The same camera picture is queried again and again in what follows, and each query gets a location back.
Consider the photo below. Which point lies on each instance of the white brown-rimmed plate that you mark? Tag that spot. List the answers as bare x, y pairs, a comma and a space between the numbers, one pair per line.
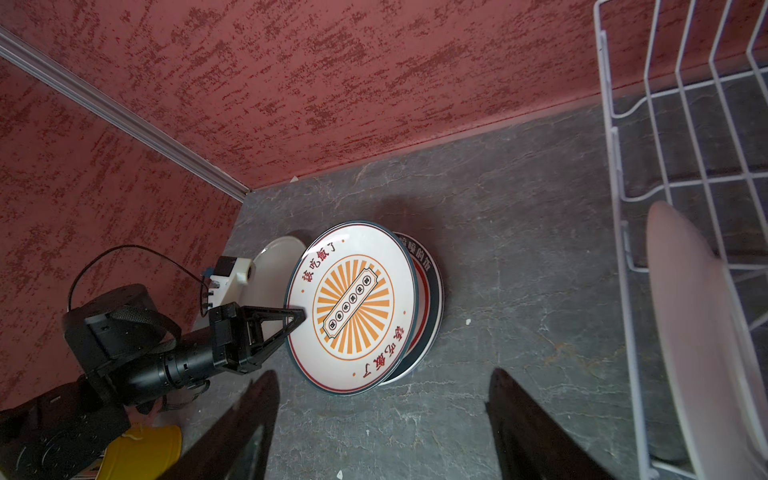
273, 269

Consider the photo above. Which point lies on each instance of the green-rimmed white plate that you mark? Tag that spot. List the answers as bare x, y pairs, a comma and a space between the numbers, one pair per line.
431, 307

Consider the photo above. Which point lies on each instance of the white wire dish rack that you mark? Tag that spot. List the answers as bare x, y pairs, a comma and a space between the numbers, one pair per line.
684, 94

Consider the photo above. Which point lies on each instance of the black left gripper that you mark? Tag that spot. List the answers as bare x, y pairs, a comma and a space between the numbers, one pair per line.
243, 338

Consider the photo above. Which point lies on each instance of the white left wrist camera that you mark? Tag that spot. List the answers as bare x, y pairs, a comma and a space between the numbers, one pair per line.
228, 280

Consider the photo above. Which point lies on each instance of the orange sunburst pattern plate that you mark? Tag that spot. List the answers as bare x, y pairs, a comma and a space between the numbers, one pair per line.
358, 287

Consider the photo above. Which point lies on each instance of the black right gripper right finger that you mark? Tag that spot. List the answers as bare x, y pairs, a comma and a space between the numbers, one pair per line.
529, 443

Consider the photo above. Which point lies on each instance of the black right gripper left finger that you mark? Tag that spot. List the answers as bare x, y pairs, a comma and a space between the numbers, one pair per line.
237, 446

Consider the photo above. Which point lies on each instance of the pink plate in rack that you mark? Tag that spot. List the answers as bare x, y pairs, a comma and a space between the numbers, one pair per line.
710, 358

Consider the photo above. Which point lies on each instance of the aluminium left corner post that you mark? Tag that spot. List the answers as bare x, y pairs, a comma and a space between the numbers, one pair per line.
33, 62

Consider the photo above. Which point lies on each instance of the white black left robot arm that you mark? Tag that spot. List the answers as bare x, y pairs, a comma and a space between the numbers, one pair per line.
131, 355

